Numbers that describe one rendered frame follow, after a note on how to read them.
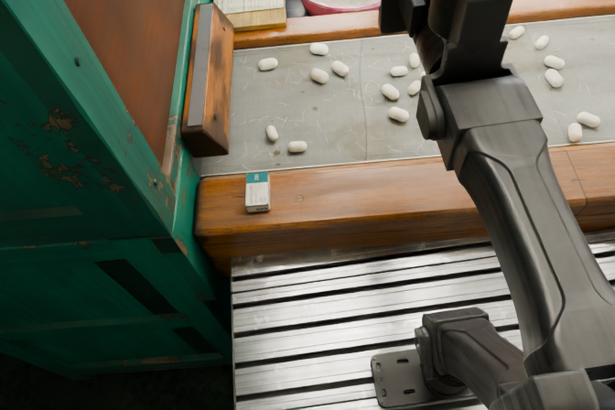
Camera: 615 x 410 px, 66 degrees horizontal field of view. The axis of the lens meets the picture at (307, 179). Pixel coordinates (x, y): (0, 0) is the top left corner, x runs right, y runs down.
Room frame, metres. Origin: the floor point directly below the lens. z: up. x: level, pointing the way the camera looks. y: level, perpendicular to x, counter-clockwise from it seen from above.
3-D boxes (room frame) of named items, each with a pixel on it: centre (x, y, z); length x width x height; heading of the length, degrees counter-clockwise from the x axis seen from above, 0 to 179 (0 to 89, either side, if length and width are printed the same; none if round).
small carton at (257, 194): (0.39, 0.08, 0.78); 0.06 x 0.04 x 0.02; 176
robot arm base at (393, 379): (0.12, -0.15, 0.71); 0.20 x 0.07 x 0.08; 90
